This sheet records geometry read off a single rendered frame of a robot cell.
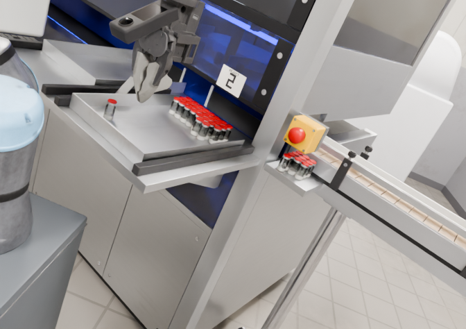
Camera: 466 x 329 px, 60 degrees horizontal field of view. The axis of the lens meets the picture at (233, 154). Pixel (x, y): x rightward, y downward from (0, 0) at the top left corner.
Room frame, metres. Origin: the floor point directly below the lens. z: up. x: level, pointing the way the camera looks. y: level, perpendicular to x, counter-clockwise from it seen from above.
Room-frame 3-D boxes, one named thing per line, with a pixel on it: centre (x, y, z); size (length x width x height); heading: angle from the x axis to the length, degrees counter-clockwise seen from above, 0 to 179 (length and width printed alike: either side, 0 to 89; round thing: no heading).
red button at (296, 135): (0.94, -0.13, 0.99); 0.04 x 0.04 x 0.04; 60
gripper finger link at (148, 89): (0.73, 0.18, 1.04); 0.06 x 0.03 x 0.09; 150
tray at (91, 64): (1.17, 0.42, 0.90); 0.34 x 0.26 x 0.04; 150
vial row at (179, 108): (1.00, 0.13, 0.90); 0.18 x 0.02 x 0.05; 60
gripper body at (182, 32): (0.74, 0.19, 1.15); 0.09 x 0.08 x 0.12; 150
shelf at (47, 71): (1.03, 0.31, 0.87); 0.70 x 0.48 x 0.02; 60
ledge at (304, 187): (1.01, -0.18, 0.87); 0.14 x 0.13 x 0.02; 150
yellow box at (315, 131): (0.98, -0.15, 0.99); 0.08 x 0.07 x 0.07; 150
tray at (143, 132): (0.90, 0.18, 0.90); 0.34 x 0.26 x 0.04; 150
